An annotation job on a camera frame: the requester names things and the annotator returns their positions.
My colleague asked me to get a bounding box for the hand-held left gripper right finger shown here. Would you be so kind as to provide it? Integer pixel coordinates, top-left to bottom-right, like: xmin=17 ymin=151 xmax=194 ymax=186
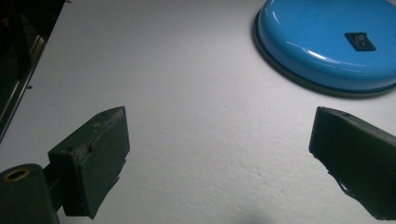
xmin=308 ymin=105 xmax=396 ymax=221

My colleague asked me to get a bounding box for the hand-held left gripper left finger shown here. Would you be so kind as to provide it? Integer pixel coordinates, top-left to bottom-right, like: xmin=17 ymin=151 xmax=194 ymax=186
xmin=47 ymin=105 xmax=131 ymax=220

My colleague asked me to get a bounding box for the blue round lamp base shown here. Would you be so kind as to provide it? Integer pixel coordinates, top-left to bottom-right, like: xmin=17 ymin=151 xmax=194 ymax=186
xmin=251 ymin=0 xmax=396 ymax=99

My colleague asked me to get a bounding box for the black rocker switch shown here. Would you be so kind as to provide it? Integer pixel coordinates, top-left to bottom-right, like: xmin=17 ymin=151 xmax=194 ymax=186
xmin=344 ymin=32 xmax=377 ymax=52

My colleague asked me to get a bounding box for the dark metal frame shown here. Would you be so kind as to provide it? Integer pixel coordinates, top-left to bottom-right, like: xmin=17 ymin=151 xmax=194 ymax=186
xmin=0 ymin=0 xmax=68 ymax=144

